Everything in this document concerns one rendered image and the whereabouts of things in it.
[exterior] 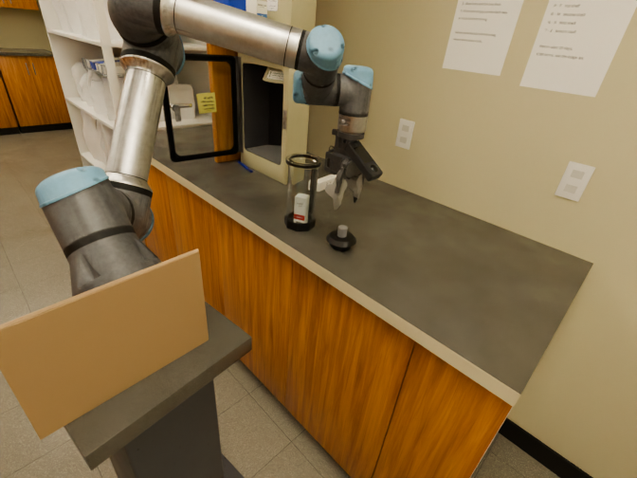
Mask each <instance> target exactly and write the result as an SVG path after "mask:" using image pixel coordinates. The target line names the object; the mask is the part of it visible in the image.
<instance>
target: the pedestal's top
mask: <svg viewBox="0 0 637 478"><path fill-rule="evenodd" d="M205 308H206V316H207V325H208V333H209V340H207V341H206V342H204V343H202V344H201V345H199V346H197V347H196V348H194V349H192V350H191V351H190V352H188V353H187V354H185V355H183V356H182V357H180V358H178V359H176V360H174V361H173V362H171V363H169V364H167V365H166V366H164V367H162V368H161V369H159V370H157V371H156V372H154V373H152V374H151V375H149V376H147V377H145V378H143V379H142V380H141V381H139V382H138V383H136V384H134V385H133V386H131V387H129V388H128V389H126V390H124V391H122V392H121V393H119V394H117V395H115V396H113V397H112V398H110V399H108V400H107V401H105V402H103V403H102V404H100V405H99V406H98V407H96V408H94V409H93V410H91V411H89V412H88V413H86V414H84V415H82V416H80V417H78V418H77V419H75V420H73V421H72V422H70V423H68V424H67V425H65V426H64V428H65V430H66V431H67V433H68V435H69V436H70V438H71V439H72V441H73V443H74V444H75V446H76V447H77V449H78V451H79V452H80V454H81V456H82V458H83V459H84V461H85V463H86V464H87V466H88V467H89V468H90V470H93V469H94V468H96V467H97V466H98V465H100V464H101V463H102V462H104V461H105V460H106V459H108V458H109V457H110V456H112V455H113V454H114V453H116V452H117V451H118V450H120V449H121V448H123V447H124V446H125V445H127V444H128V443H129V442H131V441H132V440H133V439H135V438H136V437H137V436H139V435H140V434H141V433H143V432H144V431H145V430H147V429H148V428H149V427H151V426H152V425H153V424H154V423H155V422H156V421H158V420H159V419H160V418H162V417H163V416H164V415H166V414H167V413H169V412H170V411H171V410H173V409H174V408H175V407H177V406H178V405H179V404H181V403H182V402H183V401H185V400H186V399H187V398H189V397H190V396H191V395H193V394H194V393H195V392H197V391H198V390H199V389H201V388H202V387H203V386H205V385H206V384H207V383H209V382H210V381H211V380H213V379H214V378H215V377H217V376H218V375H220V374H221V373H222V372H224V371H225V370H226V369H227V368H228V367H229V366H231V365H232V364H233V363H235V362H236V361H237V360H239V359H240V358H242V357H243V356H244V355H245V354H247V353H248V352H249V351H251V350H252V338H251V336H249V335H248V333H246V332H245V331H244V330H242V329H241V328H240V327H239V326H237V325H236V324H235V323H233V322H232V321H230V320H229V319H228V318H227V317H225V316H224V315H223V314H221V313H220V312H219V311H217V310H216V309H215V308H213V307H212V306H211V305H210V304H208V303H207V302H205Z"/></svg>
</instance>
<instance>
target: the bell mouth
mask: <svg viewBox="0 0 637 478"><path fill-rule="evenodd" d="M263 80H264V81H266V82H270V83H282V84H283V72H282V70H281V69H278V68H273V67H267V69H266V71H265V73H264V77H263Z"/></svg>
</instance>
